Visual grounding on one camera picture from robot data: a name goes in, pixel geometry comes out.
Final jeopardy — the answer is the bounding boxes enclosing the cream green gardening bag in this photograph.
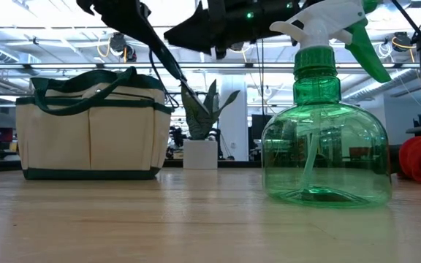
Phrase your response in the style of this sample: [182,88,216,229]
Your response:
[15,66,175,181]

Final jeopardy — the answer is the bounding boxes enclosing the green black pruning shears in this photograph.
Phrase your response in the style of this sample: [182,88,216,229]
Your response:
[147,21,212,117]

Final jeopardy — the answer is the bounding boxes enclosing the background black monitor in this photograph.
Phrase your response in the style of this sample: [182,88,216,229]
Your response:
[251,114,270,140]

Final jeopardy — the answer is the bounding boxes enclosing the ceiling cable reel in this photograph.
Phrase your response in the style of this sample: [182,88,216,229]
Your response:
[376,31,416,61]
[99,31,138,64]

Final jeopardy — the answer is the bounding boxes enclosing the green plastic spray bottle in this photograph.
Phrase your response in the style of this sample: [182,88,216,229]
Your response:
[260,0,393,209]

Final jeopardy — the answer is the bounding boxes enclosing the snake plant in white pot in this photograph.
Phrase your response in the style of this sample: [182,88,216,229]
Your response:
[180,79,241,171]

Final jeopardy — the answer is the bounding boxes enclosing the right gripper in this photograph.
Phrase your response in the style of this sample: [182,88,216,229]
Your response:
[164,0,305,59]

